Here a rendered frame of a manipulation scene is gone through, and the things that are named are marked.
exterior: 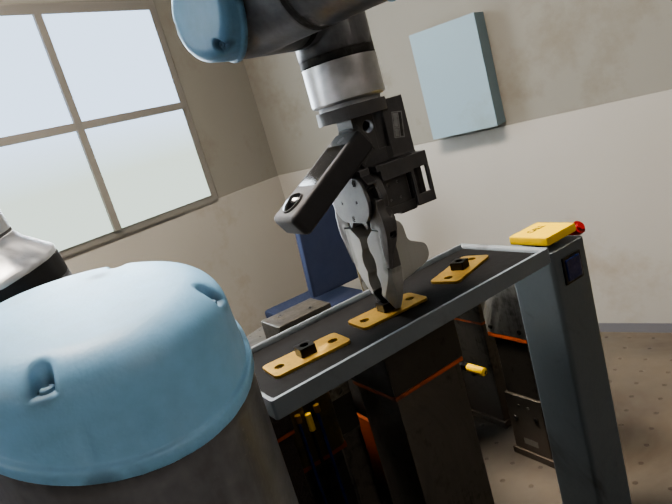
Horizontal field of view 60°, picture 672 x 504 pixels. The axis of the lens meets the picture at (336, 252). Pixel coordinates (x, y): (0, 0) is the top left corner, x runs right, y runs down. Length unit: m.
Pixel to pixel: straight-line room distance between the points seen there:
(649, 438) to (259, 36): 0.95
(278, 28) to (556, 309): 0.50
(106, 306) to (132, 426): 0.06
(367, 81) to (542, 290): 0.37
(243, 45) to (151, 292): 0.28
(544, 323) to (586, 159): 2.06
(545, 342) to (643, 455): 0.38
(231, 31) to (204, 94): 3.02
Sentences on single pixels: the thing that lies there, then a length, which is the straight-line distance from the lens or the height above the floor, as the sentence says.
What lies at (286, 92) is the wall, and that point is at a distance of 3.57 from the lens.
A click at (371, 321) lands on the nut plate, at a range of 0.60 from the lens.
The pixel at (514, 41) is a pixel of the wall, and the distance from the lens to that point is 2.87.
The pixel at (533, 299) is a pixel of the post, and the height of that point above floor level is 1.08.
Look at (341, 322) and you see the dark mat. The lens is 0.63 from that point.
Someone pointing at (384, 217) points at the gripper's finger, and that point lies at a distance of 0.56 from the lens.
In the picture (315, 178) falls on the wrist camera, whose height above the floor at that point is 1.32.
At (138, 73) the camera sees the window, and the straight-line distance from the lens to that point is 3.25.
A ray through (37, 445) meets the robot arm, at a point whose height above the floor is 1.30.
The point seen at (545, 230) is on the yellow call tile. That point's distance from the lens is 0.79.
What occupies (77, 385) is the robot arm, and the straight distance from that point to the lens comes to 0.22.
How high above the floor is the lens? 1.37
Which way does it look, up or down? 13 degrees down
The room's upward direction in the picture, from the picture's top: 16 degrees counter-clockwise
